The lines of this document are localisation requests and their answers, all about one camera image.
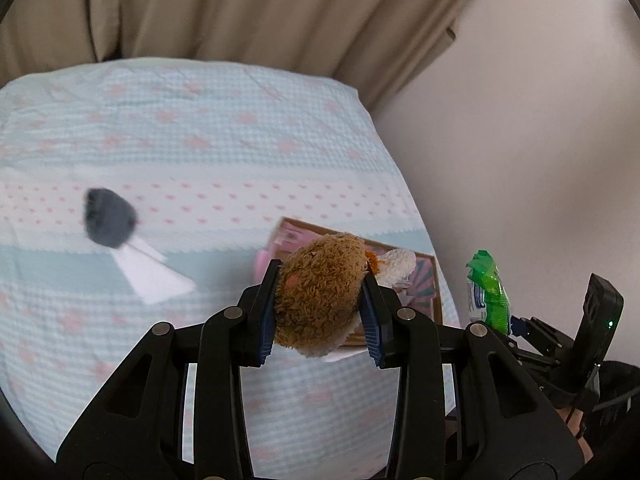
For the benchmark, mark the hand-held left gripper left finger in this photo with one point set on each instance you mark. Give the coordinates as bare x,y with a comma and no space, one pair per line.
265,312

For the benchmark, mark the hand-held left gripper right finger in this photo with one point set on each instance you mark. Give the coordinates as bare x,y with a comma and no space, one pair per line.
371,315

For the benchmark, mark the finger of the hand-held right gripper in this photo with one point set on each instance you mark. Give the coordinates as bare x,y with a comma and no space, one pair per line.
542,332
535,362

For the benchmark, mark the brown plush toy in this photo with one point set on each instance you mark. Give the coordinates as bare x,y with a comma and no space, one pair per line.
320,290

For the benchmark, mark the pink printed cardboard box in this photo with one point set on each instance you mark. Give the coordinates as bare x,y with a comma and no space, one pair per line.
422,285

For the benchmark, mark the green snack packet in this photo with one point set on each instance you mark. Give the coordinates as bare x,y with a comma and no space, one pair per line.
487,285

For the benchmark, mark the orange pompom ball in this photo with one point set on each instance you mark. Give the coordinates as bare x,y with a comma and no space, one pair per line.
372,260

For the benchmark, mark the white paper sheet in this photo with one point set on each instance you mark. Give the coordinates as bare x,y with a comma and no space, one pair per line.
150,275

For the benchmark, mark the grey sock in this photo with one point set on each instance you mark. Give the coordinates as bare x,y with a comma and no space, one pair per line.
107,217

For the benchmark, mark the beige curtain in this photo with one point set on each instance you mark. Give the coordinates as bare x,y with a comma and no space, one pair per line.
55,10
300,15

